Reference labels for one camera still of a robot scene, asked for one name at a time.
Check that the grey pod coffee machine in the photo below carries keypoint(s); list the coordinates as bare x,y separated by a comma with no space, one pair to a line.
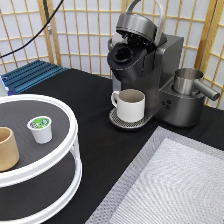
142,57

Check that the white green coffee pod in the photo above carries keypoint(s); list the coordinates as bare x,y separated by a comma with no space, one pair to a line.
40,128

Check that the white ceramic mug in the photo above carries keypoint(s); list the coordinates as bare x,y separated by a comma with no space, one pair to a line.
129,104

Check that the steel milk frother jug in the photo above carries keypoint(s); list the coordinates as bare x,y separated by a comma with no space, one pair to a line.
187,81

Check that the wooden shoji folding screen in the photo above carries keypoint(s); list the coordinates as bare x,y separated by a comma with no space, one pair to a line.
74,34

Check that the grey woven placemat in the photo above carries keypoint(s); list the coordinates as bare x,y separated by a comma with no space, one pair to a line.
172,180

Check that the blue ribbed metal block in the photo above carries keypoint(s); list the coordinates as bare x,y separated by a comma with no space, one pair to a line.
30,75

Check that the white two-tier round shelf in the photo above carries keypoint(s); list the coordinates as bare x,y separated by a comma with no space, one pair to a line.
47,175

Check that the tan wooden cup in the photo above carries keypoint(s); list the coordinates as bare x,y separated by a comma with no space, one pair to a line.
9,154

